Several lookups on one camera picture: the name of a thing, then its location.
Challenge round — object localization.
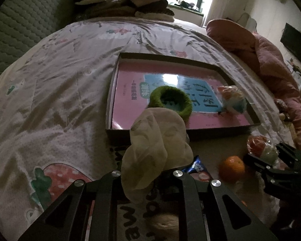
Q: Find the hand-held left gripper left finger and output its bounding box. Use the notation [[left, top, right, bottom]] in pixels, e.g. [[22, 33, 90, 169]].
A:
[[16, 170, 124, 241]]

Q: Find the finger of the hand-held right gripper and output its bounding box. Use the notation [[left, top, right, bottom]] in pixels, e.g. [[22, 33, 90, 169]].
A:
[[243, 153, 275, 181], [276, 142, 301, 159]]

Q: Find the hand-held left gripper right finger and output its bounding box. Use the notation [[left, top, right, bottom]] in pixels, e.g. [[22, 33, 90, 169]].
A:
[[173, 170, 279, 241]]

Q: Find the candy orange white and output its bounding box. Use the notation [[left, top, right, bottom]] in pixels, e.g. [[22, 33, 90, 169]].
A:
[[246, 135, 279, 166]]

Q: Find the orange mandarin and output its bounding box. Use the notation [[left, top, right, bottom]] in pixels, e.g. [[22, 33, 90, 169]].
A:
[[219, 156, 246, 183]]

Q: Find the shallow cardboard box tray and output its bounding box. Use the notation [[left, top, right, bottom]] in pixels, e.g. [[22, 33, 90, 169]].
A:
[[105, 52, 262, 147]]

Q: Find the sheer white scrunchie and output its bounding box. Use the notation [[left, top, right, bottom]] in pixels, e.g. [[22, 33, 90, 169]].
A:
[[121, 107, 193, 204]]

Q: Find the green fuzzy ring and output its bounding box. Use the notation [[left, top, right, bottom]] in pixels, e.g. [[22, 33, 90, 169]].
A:
[[147, 86, 193, 121]]

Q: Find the blue snack packet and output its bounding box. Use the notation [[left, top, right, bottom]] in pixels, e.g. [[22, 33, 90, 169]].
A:
[[182, 155, 212, 182]]

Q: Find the small plush toy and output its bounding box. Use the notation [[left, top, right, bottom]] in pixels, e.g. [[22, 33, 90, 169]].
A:
[[276, 100, 294, 128]]

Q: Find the pink book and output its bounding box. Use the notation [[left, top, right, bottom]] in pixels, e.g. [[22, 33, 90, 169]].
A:
[[111, 63, 252, 130]]

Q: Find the pink quilt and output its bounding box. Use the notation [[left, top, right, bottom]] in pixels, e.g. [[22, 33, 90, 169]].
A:
[[206, 19, 301, 146]]

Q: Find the sheer white curtain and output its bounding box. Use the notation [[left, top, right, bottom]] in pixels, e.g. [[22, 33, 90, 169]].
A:
[[202, 0, 231, 28]]

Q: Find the olive knitted garment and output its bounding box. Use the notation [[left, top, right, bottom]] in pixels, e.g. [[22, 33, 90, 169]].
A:
[[84, 4, 138, 18]]

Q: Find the white folded garment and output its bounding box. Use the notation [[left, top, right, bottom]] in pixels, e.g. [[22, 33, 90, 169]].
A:
[[135, 11, 175, 22]]

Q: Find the dark cloth bundle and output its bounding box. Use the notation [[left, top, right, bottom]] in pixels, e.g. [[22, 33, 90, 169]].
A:
[[179, 1, 198, 9]]

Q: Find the grey quilted headboard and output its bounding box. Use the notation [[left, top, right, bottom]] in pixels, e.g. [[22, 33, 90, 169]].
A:
[[0, 0, 74, 86]]

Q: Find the dark brown folded garment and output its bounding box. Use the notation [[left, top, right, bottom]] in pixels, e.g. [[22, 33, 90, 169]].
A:
[[135, 0, 175, 15]]

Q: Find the black wall television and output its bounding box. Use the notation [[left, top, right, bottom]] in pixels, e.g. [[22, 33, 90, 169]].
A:
[[280, 22, 301, 67]]

